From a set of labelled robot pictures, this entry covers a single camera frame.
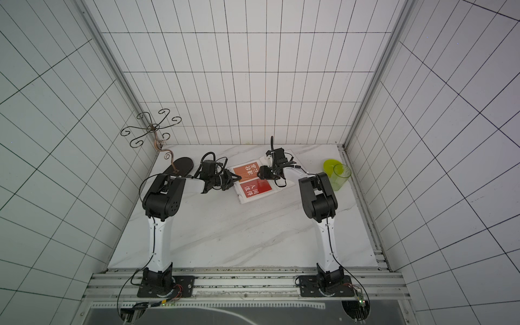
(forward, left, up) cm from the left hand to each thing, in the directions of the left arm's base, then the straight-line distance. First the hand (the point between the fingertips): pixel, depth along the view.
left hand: (241, 179), depth 103 cm
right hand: (+5, -12, 0) cm, 13 cm away
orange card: (+5, -3, 0) cm, 6 cm away
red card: (-3, -8, -2) cm, 9 cm away
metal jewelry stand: (+8, +35, -1) cm, 36 cm away
